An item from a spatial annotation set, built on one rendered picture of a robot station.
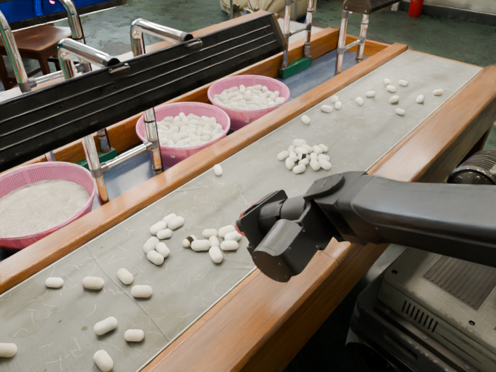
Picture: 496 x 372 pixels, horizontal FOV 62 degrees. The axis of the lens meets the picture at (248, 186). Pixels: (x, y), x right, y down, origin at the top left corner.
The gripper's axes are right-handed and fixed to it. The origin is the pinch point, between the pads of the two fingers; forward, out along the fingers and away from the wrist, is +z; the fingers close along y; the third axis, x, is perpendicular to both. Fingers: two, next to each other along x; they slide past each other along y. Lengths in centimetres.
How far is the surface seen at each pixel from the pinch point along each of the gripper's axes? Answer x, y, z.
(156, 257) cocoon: -1.1, 9.3, 16.4
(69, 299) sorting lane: -2.9, 24.8, 21.4
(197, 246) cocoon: 1.2, 1.8, 14.0
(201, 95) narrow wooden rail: -31, -47, 55
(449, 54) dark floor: 16, -360, 118
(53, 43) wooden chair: -119, -72, 204
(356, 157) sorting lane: 6, -49, 11
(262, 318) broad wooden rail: 13.8, 6.0, -2.2
